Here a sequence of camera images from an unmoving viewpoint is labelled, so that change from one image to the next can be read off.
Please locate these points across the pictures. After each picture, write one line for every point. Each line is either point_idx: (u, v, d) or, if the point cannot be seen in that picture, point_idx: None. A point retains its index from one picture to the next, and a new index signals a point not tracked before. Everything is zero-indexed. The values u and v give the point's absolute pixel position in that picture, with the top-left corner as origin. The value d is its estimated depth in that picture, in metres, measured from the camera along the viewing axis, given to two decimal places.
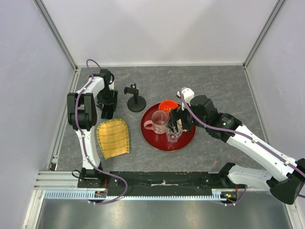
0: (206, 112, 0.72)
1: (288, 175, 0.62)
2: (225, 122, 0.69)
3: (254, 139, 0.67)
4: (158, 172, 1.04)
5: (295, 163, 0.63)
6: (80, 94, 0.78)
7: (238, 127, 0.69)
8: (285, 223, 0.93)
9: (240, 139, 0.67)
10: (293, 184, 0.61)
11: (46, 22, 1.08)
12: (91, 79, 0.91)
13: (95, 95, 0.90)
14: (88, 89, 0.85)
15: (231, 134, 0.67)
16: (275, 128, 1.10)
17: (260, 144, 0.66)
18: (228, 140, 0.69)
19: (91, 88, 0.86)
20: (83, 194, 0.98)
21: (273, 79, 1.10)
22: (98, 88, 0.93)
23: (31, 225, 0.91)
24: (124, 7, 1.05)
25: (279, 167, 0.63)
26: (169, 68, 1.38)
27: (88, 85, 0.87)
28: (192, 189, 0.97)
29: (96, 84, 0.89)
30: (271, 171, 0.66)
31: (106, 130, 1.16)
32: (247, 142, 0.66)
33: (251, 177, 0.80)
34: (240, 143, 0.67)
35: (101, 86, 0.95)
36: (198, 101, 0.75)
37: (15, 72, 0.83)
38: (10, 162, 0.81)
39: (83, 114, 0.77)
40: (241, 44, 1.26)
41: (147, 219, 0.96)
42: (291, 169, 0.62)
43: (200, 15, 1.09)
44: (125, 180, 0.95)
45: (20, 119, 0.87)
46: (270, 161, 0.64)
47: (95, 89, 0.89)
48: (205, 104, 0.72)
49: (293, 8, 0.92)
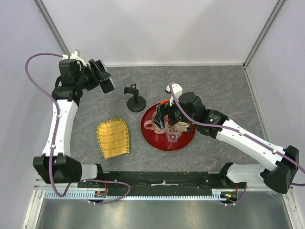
0: (195, 109, 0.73)
1: (277, 164, 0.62)
2: (212, 119, 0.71)
3: (241, 131, 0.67)
4: (158, 172, 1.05)
5: (283, 151, 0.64)
6: (52, 156, 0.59)
7: (225, 121, 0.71)
8: (285, 223, 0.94)
9: (228, 133, 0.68)
10: (284, 172, 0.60)
11: (46, 22, 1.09)
12: (57, 115, 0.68)
13: (69, 132, 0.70)
14: (58, 141, 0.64)
15: (218, 129, 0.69)
16: (275, 128, 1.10)
17: (248, 137, 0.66)
18: (217, 135, 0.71)
19: (61, 134, 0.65)
20: (83, 194, 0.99)
21: (273, 79, 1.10)
22: (71, 121, 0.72)
23: (31, 225, 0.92)
24: (123, 6, 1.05)
25: (268, 157, 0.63)
26: (169, 68, 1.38)
27: (55, 131, 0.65)
28: (192, 189, 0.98)
29: (66, 123, 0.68)
30: (260, 161, 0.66)
31: (106, 130, 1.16)
32: (235, 136, 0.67)
33: (247, 172, 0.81)
34: (228, 137, 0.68)
35: (75, 109, 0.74)
36: (187, 98, 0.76)
37: (15, 73, 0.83)
38: (10, 162, 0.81)
39: (60, 172, 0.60)
40: (240, 44, 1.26)
41: (147, 219, 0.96)
42: (279, 157, 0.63)
43: (199, 15, 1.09)
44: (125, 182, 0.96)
45: (20, 119, 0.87)
46: (259, 150, 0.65)
47: (66, 130, 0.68)
48: (194, 102, 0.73)
49: (293, 8, 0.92)
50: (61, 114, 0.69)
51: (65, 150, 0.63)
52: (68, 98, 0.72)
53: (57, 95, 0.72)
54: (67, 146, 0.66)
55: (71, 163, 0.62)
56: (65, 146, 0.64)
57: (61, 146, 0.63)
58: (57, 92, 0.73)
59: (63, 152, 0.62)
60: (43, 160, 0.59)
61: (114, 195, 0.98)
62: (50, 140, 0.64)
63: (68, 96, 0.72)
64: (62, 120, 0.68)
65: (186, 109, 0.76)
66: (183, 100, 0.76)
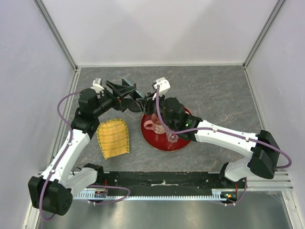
0: (177, 117, 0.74)
1: (252, 149, 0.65)
2: (188, 123, 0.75)
3: (214, 128, 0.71)
4: (158, 172, 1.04)
5: (256, 137, 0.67)
6: (46, 181, 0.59)
7: (199, 123, 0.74)
8: (284, 223, 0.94)
9: (203, 132, 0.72)
10: (258, 155, 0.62)
11: (46, 22, 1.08)
12: (68, 142, 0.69)
13: (73, 163, 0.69)
14: (59, 168, 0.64)
15: (194, 131, 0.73)
16: (275, 128, 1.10)
17: (221, 131, 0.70)
18: (196, 138, 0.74)
19: (65, 161, 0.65)
20: (83, 194, 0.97)
21: (273, 79, 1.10)
22: (79, 150, 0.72)
23: (31, 225, 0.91)
24: (123, 7, 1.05)
25: (243, 145, 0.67)
26: (170, 68, 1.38)
27: (61, 157, 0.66)
28: (193, 189, 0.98)
29: (73, 152, 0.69)
30: (240, 151, 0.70)
31: (106, 130, 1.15)
32: (210, 134, 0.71)
33: (238, 167, 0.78)
34: (204, 136, 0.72)
35: (86, 141, 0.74)
36: (172, 106, 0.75)
37: (15, 72, 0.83)
38: (10, 162, 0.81)
39: (49, 198, 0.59)
40: (241, 44, 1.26)
41: (147, 219, 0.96)
42: (254, 143, 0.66)
43: (199, 15, 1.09)
44: (127, 188, 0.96)
45: (20, 119, 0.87)
46: (234, 142, 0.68)
47: (71, 160, 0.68)
48: (178, 111, 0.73)
49: (293, 8, 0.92)
50: (72, 142, 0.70)
51: (61, 179, 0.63)
52: (83, 130, 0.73)
53: (76, 125, 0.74)
54: (66, 175, 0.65)
55: (63, 196, 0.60)
56: (63, 174, 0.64)
57: (60, 174, 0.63)
58: (76, 121, 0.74)
59: (59, 180, 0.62)
60: (39, 182, 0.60)
61: (116, 196, 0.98)
62: (53, 164, 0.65)
63: (84, 128, 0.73)
64: (70, 149, 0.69)
65: (167, 115, 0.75)
66: (168, 108, 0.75)
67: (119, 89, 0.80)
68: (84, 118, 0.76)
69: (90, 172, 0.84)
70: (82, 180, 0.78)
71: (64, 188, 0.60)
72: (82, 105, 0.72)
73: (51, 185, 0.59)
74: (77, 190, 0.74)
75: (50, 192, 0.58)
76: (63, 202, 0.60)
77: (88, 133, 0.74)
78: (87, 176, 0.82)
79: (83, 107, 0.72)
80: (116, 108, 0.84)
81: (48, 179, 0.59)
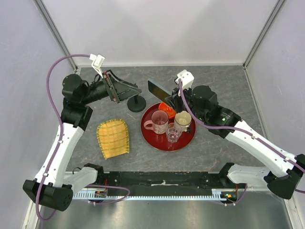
0: (209, 107, 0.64)
1: (288, 172, 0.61)
2: (224, 118, 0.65)
3: (254, 135, 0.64)
4: (158, 172, 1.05)
5: (295, 160, 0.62)
6: (40, 186, 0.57)
7: (238, 122, 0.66)
8: (285, 223, 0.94)
9: (240, 135, 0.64)
10: (294, 180, 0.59)
11: (46, 22, 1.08)
12: (59, 140, 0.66)
13: (67, 161, 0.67)
14: (52, 170, 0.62)
15: (231, 130, 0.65)
16: (275, 127, 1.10)
17: (261, 141, 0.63)
18: (227, 136, 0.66)
19: (57, 162, 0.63)
20: (83, 194, 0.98)
21: (273, 79, 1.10)
22: (73, 145, 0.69)
23: (31, 225, 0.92)
24: (123, 7, 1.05)
25: (279, 164, 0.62)
26: (169, 68, 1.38)
27: (53, 158, 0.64)
28: (193, 189, 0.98)
29: (66, 150, 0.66)
30: (270, 167, 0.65)
31: (106, 130, 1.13)
32: (247, 139, 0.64)
33: (248, 174, 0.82)
34: (240, 139, 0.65)
35: (80, 134, 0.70)
36: (202, 92, 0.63)
37: (15, 72, 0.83)
38: (10, 163, 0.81)
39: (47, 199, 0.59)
40: (241, 44, 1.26)
41: (147, 219, 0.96)
42: (291, 166, 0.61)
43: (199, 15, 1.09)
44: (127, 188, 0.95)
45: (20, 120, 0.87)
46: (270, 157, 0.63)
47: (65, 159, 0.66)
48: (209, 98, 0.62)
49: (293, 8, 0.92)
50: (63, 140, 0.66)
51: (56, 181, 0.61)
52: (74, 124, 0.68)
53: (66, 117, 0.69)
54: (61, 176, 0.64)
55: (61, 195, 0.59)
56: (57, 176, 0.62)
57: (54, 177, 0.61)
58: (66, 112, 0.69)
59: (53, 183, 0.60)
60: (34, 186, 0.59)
61: (116, 195, 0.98)
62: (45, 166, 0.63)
63: (74, 121, 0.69)
64: (62, 147, 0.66)
65: (198, 104, 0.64)
66: (198, 94, 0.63)
67: (119, 90, 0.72)
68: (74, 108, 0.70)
69: (90, 171, 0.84)
70: (82, 178, 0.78)
71: (60, 189, 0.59)
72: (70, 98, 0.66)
73: (45, 188, 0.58)
74: (77, 187, 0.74)
75: (46, 195, 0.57)
76: (63, 200, 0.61)
77: (80, 126, 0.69)
78: (88, 174, 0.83)
79: (70, 98, 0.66)
80: (112, 98, 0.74)
81: (41, 185, 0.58)
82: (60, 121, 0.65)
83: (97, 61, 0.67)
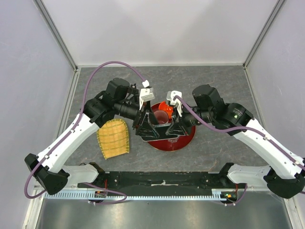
0: (212, 103, 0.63)
1: (296, 176, 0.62)
2: (236, 115, 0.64)
3: (266, 136, 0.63)
4: (158, 172, 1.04)
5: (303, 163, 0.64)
6: (36, 167, 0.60)
7: (249, 121, 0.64)
8: (285, 223, 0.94)
9: (252, 135, 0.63)
10: (301, 184, 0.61)
11: (46, 22, 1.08)
12: (71, 130, 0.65)
13: (72, 149, 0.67)
14: (54, 154, 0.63)
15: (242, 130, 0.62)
16: (275, 127, 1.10)
17: (273, 143, 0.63)
18: (237, 134, 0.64)
19: (61, 150, 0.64)
20: (83, 194, 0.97)
21: (273, 79, 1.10)
22: (84, 138, 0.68)
23: (31, 225, 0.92)
24: (123, 7, 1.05)
25: (289, 167, 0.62)
26: (169, 68, 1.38)
27: (59, 143, 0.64)
28: (193, 190, 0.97)
29: (74, 140, 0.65)
30: (276, 169, 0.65)
31: (106, 130, 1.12)
32: (259, 139, 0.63)
33: (249, 174, 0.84)
34: (252, 140, 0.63)
35: (95, 130, 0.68)
36: (200, 90, 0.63)
37: (15, 72, 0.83)
38: (11, 163, 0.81)
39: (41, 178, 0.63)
40: (241, 43, 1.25)
41: (147, 219, 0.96)
42: (299, 169, 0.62)
43: (200, 15, 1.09)
44: (119, 192, 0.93)
45: (20, 119, 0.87)
46: (281, 161, 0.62)
47: (69, 148, 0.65)
48: (210, 95, 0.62)
49: (293, 8, 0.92)
50: (75, 130, 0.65)
51: (53, 167, 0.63)
52: (91, 119, 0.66)
53: (88, 108, 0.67)
54: (60, 162, 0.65)
55: (53, 180, 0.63)
56: (56, 162, 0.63)
57: (52, 162, 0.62)
58: (89, 104, 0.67)
59: (49, 168, 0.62)
60: (33, 162, 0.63)
61: (116, 196, 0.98)
62: (50, 147, 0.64)
63: (94, 115, 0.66)
64: (71, 136, 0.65)
65: (201, 103, 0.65)
66: (197, 93, 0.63)
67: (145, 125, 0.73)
68: (101, 102, 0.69)
69: (90, 169, 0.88)
70: (81, 172, 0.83)
71: (53, 175, 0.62)
72: (109, 88, 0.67)
73: (42, 171, 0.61)
74: (73, 180, 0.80)
75: (39, 175, 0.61)
76: (54, 185, 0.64)
77: (96, 123, 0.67)
78: (88, 171, 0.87)
79: (109, 90, 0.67)
80: (133, 126, 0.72)
81: (36, 166, 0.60)
82: (81, 110, 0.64)
83: (144, 96, 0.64)
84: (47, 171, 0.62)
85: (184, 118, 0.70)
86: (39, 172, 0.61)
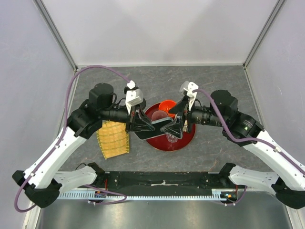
0: (230, 113, 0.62)
1: None
2: (247, 127, 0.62)
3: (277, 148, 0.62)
4: (158, 172, 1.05)
5: None
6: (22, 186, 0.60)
7: (260, 133, 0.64)
8: (285, 224, 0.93)
9: (262, 147, 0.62)
10: None
11: (46, 22, 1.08)
12: (55, 144, 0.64)
13: (60, 163, 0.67)
14: (39, 171, 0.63)
15: (253, 142, 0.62)
16: (275, 127, 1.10)
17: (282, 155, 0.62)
18: (247, 145, 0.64)
19: (47, 166, 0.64)
20: (83, 194, 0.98)
21: (273, 79, 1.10)
22: (70, 151, 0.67)
23: (31, 225, 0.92)
24: (123, 7, 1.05)
25: (298, 179, 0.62)
26: (169, 68, 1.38)
27: (44, 159, 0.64)
28: (193, 189, 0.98)
29: (59, 155, 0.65)
30: (285, 180, 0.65)
31: (106, 130, 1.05)
32: (269, 151, 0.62)
33: (254, 180, 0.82)
34: (262, 151, 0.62)
35: (82, 141, 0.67)
36: (222, 98, 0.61)
37: (15, 72, 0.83)
38: (11, 163, 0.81)
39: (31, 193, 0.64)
40: (241, 43, 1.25)
41: (147, 219, 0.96)
42: None
43: (200, 15, 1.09)
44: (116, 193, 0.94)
45: (20, 119, 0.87)
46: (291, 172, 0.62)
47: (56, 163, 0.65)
48: (230, 105, 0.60)
49: (293, 8, 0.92)
50: (60, 145, 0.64)
51: (40, 183, 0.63)
52: (76, 131, 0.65)
53: (73, 119, 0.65)
54: (47, 178, 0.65)
55: (41, 195, 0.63)
56: (43, 179, 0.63)
57: (39, 179, 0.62)
58: (75, 115, 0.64)
59: (36, 185, 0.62)
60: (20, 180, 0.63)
61: (115, 196, 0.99)
62: (36, 164, 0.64)
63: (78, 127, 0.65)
64: (56, 151, 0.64)
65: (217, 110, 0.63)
66: (218, 99, 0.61)
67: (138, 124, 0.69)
68: (87, 112, 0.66)
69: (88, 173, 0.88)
70: (78, 176, 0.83)
71: (40, 192, 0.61)
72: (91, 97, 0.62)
73: (28, 188, 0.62)
74: (70, 186, 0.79)
75: (26, 192, 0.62)
76: (45, 199, 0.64)
77: (81, 135, 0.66)
78: (85, 175, 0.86)
79: (92, 100, 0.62)
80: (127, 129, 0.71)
81: (22, 185, 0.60)
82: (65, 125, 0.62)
83: (129, 100, 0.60)
84: (34, 189, 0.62)
85: (192, 113, 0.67)
86: (26, 190, 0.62)
